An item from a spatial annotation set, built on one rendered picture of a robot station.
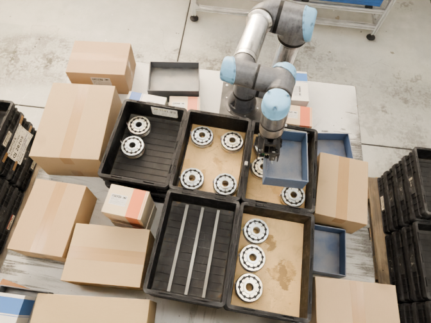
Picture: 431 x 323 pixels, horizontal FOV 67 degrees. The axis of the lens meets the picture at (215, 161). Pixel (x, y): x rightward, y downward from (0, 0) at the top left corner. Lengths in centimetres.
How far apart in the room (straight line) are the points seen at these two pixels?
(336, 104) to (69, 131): 139
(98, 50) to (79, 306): 125
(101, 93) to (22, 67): 167
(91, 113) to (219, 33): 187
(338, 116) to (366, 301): 98
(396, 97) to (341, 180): 173
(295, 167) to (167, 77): 94
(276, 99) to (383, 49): 267
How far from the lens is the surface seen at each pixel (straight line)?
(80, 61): 190
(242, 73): 97
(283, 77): 97
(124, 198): 136
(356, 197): 154
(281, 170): 124
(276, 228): 142
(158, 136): 157
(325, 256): 159
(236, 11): 323
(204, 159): 150
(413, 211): 211
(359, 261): 165
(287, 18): 128
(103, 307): 132
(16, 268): 168
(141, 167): 151
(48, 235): 148
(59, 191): 153
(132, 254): 136
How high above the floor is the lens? 217
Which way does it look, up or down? 64 degrees down
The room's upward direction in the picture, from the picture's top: 5 degrees clockwise
